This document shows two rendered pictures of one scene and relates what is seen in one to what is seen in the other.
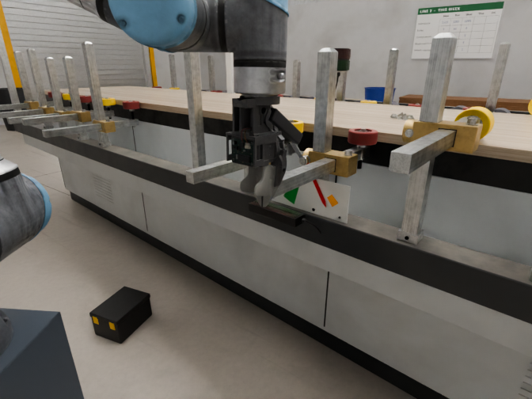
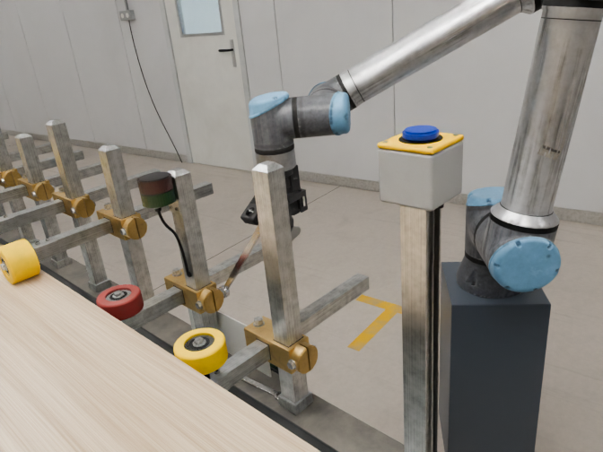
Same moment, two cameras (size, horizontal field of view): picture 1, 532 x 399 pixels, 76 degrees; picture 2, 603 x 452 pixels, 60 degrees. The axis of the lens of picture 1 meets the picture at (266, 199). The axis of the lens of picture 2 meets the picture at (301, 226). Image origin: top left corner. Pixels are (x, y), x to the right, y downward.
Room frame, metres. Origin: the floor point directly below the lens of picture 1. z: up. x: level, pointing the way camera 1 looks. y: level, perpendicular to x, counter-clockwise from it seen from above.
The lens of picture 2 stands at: (1.77, 0.15, 1.37)
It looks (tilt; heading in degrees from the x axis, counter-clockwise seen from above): 23 degrees down; 185
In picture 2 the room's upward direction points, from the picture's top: 6 degrees counter-clockwise
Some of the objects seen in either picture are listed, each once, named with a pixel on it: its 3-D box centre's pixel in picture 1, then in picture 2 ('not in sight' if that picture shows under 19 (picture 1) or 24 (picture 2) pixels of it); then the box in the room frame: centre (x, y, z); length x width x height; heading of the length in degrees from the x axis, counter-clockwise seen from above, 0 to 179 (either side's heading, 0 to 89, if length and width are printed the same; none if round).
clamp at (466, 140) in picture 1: (439, 134); (122, 222); (0.69, -0.35, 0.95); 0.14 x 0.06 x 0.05; 49
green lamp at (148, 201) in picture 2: (337, 65); (158, 195); (0.90, -0.18, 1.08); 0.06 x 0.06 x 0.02
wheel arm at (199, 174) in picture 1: (249, 161); (292, 330); (0.96, 0.05, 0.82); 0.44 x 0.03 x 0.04; 139
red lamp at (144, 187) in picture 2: (338, 54); (155, 183); (0.90, -0.18, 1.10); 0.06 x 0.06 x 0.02
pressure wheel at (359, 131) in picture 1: (361, 149); (124, 318); (0.95, -0.27, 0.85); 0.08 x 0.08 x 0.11
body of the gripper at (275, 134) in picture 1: (256, 131); (282, 192); (0.61, 0.02, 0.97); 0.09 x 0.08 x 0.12; 139
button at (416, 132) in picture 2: not in sight; (420, 136); (1.19, 0.24, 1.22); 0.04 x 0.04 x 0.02
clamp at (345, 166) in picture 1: (329, 161); (193, 292); (0.85, -0.16, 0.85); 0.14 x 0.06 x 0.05; 49
